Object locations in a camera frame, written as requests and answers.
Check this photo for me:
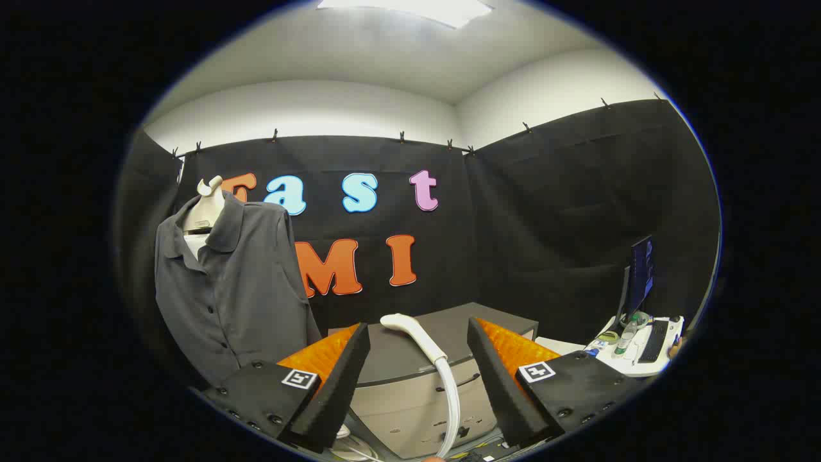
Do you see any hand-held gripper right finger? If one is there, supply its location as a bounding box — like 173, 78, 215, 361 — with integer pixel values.
466, 316, 642, 449

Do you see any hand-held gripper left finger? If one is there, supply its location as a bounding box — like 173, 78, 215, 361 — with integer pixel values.
202, 323, 371, 454

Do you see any grey button-up shirt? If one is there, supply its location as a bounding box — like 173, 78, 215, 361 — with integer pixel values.
155, 189, 321, 389

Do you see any grey cabinet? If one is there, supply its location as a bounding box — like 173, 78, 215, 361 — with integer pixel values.
327, 302, 539, 459

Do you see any white side desk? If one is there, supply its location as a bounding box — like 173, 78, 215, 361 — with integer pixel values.
536, 314, 686, 378

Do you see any clear water bottle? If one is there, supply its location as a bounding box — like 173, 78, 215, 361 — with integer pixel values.
614, 316, 639, 357

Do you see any black keyboard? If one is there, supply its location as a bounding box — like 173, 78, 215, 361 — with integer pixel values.
638, 320, 671, 364

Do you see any black computer monitor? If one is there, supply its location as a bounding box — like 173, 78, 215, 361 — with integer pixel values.
616, 235, 655, 328

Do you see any cream mannequin torso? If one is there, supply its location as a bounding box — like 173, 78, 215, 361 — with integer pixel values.
183, 175, 226, 257

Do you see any ceiling light panel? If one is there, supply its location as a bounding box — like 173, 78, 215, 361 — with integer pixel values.
316, 0, 495, 30

